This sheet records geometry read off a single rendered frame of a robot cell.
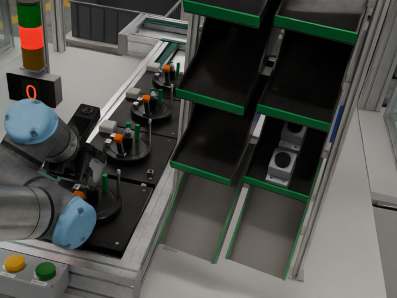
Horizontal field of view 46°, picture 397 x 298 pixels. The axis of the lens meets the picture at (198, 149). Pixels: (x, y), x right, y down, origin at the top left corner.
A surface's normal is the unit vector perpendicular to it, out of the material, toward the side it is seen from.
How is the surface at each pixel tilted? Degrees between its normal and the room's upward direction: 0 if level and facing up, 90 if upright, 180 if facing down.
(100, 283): 90
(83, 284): 90
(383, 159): 0
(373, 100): 90
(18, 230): 100
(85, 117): 13
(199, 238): 45
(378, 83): 90
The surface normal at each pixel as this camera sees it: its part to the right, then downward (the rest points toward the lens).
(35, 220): 0.85, 0.29
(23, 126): -0.07, -0.27
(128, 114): 0.11, -0.83
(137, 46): -0.21, 0.52
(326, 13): -0.07, -0.55
